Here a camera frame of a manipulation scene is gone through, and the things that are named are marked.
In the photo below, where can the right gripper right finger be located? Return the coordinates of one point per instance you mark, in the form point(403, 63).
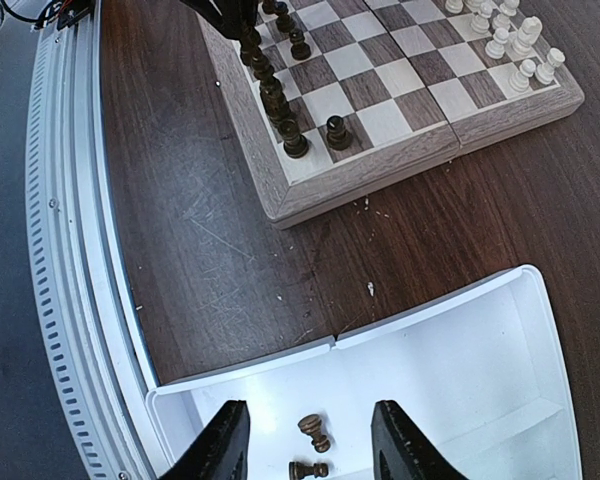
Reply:
point(401, 450)

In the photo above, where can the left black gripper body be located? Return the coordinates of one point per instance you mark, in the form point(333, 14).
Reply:
point(230, 18)

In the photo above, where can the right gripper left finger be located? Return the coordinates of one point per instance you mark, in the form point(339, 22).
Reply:
point(220, 451)

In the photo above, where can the dark bishop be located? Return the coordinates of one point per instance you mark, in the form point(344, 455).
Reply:
point(263, 70)

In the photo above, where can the dark knight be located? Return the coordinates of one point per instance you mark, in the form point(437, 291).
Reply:
point(275, 104)

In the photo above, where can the wooden chess board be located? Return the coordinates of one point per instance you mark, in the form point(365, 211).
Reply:
point(379, 65)

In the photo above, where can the dark rook corner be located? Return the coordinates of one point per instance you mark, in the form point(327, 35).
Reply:
point(295, 143)

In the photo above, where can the white chess pieces row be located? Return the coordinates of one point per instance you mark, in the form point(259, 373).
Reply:
point(497, 52)

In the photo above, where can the brown pawn lying lower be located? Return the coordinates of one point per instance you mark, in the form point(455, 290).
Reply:
point(298, 470)

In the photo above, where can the white plastic compartment tray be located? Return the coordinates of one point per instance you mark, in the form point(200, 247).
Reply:
point(480, 371)

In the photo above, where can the front aluminium rail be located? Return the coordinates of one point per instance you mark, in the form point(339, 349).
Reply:
point(80, 291)

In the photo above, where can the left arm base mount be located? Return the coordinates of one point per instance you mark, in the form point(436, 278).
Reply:
point(64, 14)

